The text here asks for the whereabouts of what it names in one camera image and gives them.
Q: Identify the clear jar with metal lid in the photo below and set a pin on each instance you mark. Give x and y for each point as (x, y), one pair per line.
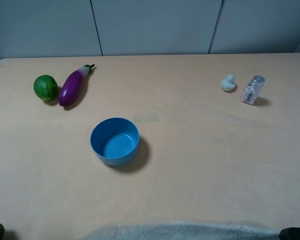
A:
(252, 90)

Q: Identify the black object bottom right corner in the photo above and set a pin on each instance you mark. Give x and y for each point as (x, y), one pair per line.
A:
(291, 233)

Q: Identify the blue plastic bowl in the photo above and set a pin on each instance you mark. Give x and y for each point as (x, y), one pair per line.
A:
(115, 141)

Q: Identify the small white duck figure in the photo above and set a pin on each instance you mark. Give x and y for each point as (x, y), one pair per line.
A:
(228, 83)

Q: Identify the purple toy eggplant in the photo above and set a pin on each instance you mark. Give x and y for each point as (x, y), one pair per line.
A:
(72, 86)

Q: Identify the green round fruit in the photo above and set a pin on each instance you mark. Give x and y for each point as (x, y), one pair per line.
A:
(45, 87)

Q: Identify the grey cloth at table edge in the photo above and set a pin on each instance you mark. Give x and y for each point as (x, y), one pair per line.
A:
(185, 230)

